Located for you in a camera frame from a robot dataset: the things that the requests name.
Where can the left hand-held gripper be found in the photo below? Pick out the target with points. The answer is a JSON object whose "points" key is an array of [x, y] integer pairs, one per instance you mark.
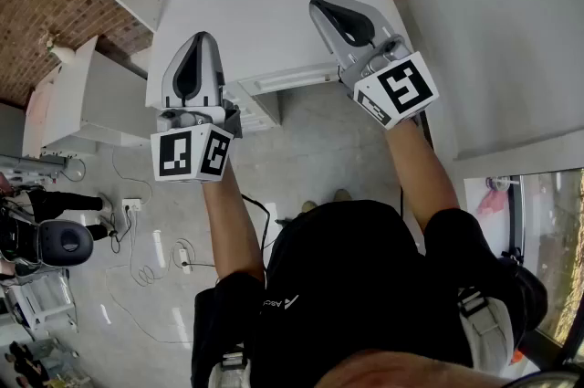
{"points": [[175, 158]]}

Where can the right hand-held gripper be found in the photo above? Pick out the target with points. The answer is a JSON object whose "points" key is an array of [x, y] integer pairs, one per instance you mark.
{"points": [[401, 89]]}

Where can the person's left forearm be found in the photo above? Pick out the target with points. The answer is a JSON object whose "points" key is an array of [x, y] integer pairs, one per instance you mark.
{"points": [[235, 226]]}

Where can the person's right forearm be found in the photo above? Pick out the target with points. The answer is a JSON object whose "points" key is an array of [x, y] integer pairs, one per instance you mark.
{"points": [[422, 176]]}

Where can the white desk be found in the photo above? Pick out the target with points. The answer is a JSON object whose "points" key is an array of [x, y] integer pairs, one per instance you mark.
{"points": [[255, 12]]}

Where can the white low cabinet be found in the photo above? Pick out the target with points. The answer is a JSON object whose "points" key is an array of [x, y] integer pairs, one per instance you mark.
{"points": [[100, 103]]}

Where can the white vase with flowers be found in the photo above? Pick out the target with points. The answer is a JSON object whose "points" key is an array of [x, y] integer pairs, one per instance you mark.
{"points": [[61, 53]]}

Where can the square white power strip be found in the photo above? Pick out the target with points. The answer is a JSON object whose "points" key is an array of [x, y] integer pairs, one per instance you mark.
{"points": [[132, 205]]}

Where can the person's left shoe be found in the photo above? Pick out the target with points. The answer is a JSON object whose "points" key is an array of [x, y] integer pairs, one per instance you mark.
{"points": [[309, 206]]}

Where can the grey metal stand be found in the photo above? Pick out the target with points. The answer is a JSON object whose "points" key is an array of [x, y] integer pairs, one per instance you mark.
{"points": [[32, 169]]}

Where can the long white power strip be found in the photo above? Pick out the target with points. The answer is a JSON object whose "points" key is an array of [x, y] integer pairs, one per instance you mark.
{"points": [[185, 260]]}

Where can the black office chair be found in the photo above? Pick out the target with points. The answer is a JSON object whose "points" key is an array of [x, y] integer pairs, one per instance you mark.
{"points": [[68, 242]]}

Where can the clear cup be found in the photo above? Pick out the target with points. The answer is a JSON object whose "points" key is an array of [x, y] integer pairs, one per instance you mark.
{"points": [[499, 183]]}

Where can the pink cloth item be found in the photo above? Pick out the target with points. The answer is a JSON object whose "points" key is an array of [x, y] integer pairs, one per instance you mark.
{"points": [[492, 202]]}

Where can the person's black shirt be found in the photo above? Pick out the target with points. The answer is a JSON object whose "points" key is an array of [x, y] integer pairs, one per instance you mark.
{"points": [[356, 286]]}

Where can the window frame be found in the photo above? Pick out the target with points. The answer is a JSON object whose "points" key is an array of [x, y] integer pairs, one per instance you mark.
{"points": [[524, 217]]}

